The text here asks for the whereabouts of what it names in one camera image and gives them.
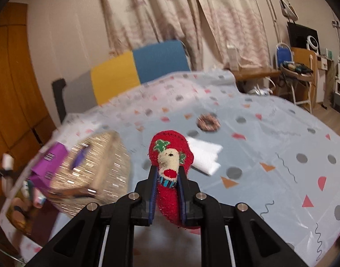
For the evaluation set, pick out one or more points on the white folded cloth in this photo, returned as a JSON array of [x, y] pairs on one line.
[[207, 155]]

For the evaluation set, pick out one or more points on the blue folding chair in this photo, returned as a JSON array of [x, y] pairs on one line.
[[284, 54]]

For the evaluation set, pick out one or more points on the red fluffy sock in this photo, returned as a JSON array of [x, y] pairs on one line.
[[172, 140]]

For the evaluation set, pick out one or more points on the white sock with blue stripe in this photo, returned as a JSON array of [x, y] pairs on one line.
[[8, 160]]

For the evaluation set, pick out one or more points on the garment steamer head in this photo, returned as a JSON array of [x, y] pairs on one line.
[[288, 7]]

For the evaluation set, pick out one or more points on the basket with tools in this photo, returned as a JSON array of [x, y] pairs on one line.
[[296, 69]]

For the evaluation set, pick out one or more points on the metal steamer pole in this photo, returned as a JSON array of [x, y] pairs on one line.
[[271, 11]]

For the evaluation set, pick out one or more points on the purple cardboard box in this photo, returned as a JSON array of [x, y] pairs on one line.
[[48, 161]]

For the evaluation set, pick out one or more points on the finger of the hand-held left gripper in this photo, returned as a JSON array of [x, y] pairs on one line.
[[1, 173]]

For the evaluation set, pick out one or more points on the beige sock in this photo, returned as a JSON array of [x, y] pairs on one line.
[[21, 205]]

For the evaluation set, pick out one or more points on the grey yellow blue chair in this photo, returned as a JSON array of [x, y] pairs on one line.
[[158, 61]]

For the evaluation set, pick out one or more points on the wooden side table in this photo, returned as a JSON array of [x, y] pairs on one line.
[[256, 73]]

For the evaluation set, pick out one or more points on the white round fan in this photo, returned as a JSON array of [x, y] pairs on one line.
[[312, 43]]

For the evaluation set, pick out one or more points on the wooden door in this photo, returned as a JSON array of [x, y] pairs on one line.
[[11, 89]]

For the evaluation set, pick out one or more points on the brown scrunchie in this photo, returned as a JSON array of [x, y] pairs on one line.
[[208, 122]]

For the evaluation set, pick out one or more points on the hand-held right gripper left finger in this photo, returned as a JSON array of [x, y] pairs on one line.
[[151, 197]]

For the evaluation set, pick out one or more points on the patterned tablecloth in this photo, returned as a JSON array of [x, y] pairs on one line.
[[270, 144]]

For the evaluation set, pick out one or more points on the black monitor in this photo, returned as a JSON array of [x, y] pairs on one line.
[[300, 37]]

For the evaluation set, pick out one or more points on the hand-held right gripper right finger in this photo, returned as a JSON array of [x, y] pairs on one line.
[[182, 199]]

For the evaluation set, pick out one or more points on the silver ornate tissue box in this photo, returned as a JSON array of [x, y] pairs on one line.
[[103, 167]]

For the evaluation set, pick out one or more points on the pink patterned curtain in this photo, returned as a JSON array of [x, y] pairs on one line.
[[186, 19]]

